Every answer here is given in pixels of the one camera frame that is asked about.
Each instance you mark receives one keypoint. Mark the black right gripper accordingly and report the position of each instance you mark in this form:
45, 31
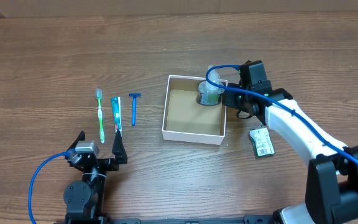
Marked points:
229, 98

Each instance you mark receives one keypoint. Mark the white cardboard box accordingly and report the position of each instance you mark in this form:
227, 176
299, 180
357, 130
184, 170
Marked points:
186, 120

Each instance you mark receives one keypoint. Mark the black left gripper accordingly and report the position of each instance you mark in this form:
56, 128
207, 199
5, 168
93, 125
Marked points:
101, 163

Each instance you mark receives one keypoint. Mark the clear soap pump bottle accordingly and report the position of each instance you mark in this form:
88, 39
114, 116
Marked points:
208, 94

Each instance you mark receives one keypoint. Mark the green toothpaste tube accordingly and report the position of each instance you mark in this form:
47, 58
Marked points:
116, 112

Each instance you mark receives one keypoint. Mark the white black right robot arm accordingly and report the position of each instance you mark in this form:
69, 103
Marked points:
332, 182

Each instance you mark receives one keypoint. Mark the green white soap packet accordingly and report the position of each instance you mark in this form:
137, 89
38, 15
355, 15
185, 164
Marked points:
261, 142

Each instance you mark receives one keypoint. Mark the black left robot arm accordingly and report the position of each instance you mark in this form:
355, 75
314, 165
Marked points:
85, 198

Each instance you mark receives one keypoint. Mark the blue disposable razor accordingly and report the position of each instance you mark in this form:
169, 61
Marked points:
134, 97

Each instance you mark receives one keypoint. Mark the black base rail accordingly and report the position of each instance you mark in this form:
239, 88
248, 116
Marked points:
247, 219

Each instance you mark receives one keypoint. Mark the green white toothbrush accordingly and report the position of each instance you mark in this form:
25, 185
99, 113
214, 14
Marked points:
99, 96

